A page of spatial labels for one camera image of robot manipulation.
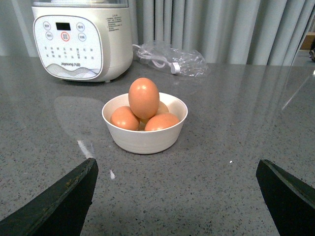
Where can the brown egg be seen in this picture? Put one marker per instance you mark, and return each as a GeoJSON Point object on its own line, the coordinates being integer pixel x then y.
{"type": "Point", "coordinates": [143, 98]}
{"type": "Point", "coordinates": [124, 118]}
{"type": "Point", "coordinates": [161, 121]}

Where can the brown egg front in bowl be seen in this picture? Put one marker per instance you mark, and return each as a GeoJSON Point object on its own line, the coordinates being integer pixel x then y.
{"type": "Point", "coordinates": [161, 121]}

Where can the white Joyoung blender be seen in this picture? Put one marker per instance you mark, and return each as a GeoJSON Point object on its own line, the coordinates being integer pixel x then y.
{"type": "Point", "coordinates": [83, 40]}

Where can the clear plastic bag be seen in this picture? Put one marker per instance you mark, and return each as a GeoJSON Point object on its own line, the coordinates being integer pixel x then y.
{"type": "Point", "coordinates": [163, 57]}

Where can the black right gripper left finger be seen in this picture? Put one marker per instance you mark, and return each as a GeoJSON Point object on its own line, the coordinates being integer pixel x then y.
{"type": "Point", "coordinates": [58, 211]}

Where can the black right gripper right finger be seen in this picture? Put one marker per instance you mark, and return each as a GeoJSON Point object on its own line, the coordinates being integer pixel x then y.
{"type": "Point", "coordinates": [290, 201]}

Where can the pale egg back in bowl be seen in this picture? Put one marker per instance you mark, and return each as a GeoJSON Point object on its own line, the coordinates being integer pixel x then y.
{"type": "Point", "coordinates": [161, 109]}

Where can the cardboard box in background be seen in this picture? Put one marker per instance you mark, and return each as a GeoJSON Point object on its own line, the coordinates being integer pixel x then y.
{"type": "Point", "coordinates": [308, 40]}

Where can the white round bowl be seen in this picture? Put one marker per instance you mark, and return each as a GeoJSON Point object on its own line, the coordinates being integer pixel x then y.
{"type": "Point", "coordinates": [146, 142]}

